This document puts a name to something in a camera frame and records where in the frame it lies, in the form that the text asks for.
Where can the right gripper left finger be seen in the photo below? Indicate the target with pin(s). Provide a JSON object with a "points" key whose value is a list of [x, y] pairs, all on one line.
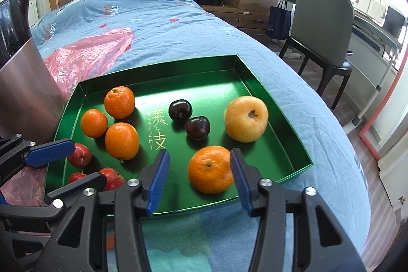
{"points": [[79, 241]]}

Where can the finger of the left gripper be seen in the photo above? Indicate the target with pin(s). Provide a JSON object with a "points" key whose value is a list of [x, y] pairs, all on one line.
{"points": [[55, 200], [17, 153]]}

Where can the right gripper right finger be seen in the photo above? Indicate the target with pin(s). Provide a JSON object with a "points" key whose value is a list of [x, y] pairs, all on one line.
{"points": [[320, 242]]}

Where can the red apple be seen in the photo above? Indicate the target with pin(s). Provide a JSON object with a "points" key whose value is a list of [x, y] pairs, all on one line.
{"points": [[114, 180], [76, 176], [81, 157]]}

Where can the red apple front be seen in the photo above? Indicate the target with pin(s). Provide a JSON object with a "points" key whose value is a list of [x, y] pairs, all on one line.
{"points": [[81, 157]]}

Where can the red apple back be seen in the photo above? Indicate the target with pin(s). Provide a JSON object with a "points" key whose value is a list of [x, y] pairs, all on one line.
{"points": [[114, 180]]}

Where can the orange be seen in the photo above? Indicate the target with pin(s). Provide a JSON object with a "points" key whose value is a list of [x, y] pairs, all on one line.
{"points": [[122, 141], [94, 123]]}

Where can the mandarin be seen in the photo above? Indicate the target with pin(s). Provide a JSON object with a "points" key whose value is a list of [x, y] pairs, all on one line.
{"points": [[119, 102], [209, 170]]}

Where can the yellow apple pear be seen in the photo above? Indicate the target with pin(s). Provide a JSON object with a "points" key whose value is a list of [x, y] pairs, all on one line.
{"points": [[246, 118]]}

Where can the dark plum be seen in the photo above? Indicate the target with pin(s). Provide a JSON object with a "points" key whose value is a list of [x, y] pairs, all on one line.
{"points": [[198, 128], [180, 110]]}

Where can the electric kettle steel black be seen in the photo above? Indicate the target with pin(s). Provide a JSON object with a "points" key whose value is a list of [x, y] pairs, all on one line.
{"points": [[31, 101]]}

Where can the pink plastic sheet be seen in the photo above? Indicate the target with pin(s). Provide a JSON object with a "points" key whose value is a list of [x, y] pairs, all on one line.
{"points": [[87, 58]]}

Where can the green metal tray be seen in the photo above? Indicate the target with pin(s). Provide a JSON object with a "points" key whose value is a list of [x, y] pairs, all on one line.
{"points": [[209, 84]]}

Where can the white desk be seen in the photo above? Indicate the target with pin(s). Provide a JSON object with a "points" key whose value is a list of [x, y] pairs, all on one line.
{"points": [[373, 60]]}

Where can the grey office chair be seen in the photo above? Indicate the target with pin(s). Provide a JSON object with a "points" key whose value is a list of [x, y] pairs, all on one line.
{"points": [[321, 31]]}

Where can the dark blue tote bag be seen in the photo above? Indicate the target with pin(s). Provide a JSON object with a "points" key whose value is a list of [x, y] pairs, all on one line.
{"points": [[279, 21]]}

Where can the low wooden nightstand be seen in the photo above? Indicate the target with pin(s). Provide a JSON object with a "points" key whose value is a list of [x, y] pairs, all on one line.
{"points": [[227, 13]]}

